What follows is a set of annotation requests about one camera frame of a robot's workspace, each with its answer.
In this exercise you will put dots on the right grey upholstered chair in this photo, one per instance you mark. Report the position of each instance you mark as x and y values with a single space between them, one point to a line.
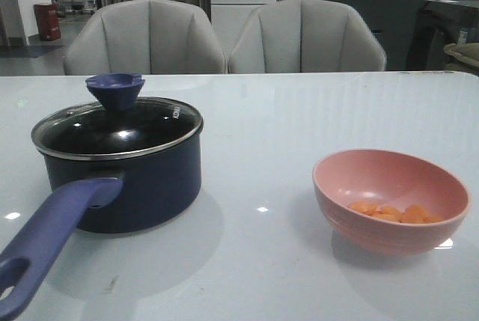
306 36

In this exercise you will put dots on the glass pot lid purple knob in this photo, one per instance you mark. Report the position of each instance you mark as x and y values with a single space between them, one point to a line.
118 124

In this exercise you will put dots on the dark blue saucepan purple handle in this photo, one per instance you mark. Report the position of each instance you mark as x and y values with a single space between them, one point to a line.
117 196

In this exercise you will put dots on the grey upholstered chair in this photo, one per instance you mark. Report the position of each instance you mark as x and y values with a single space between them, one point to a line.
148 37
306 36

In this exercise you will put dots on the beige cushion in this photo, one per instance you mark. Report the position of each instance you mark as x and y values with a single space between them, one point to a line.
462 57

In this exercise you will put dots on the red bin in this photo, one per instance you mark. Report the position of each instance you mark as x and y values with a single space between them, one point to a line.
47 21

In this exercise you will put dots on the orange ham slices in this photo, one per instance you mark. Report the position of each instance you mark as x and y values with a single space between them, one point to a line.
413 214

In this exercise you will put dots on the pink bowl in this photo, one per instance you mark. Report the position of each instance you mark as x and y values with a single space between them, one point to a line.
397 179

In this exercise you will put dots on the left grey upholstered chair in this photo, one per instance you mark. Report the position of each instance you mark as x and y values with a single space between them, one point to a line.
148 37

